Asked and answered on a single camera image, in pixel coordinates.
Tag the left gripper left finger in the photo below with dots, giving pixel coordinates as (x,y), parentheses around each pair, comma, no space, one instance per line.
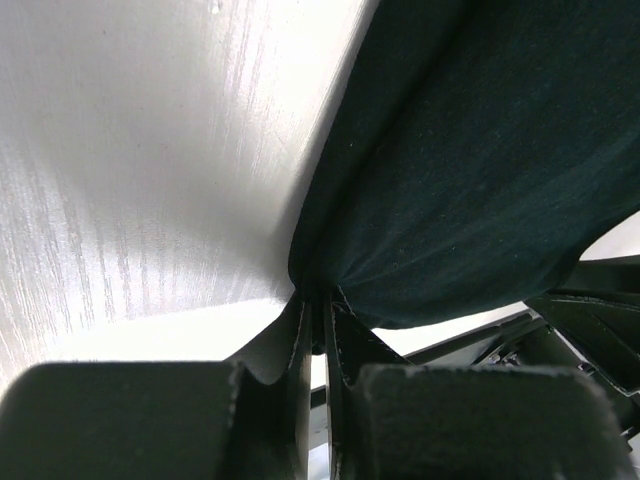
(246,417)

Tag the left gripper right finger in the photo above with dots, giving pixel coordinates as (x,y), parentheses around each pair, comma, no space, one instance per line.
(390,419)

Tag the black t-shirt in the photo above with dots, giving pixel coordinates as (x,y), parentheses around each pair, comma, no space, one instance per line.
(479,149)

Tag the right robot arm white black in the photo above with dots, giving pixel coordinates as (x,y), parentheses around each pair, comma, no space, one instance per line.
(589,324)

